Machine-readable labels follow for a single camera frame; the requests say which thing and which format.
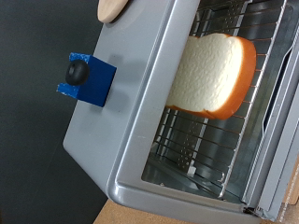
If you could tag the round wooden serving board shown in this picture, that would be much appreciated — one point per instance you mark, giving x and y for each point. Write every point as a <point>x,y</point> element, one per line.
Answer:
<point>109,9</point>

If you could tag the blue small object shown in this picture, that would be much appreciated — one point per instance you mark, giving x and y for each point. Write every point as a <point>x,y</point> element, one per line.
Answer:
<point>96,81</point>

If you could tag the white bread slice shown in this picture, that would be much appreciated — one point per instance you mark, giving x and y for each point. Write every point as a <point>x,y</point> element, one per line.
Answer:
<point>208,74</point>

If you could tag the silver toaster oven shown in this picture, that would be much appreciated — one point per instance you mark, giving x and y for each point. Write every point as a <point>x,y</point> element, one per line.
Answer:
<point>124,46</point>

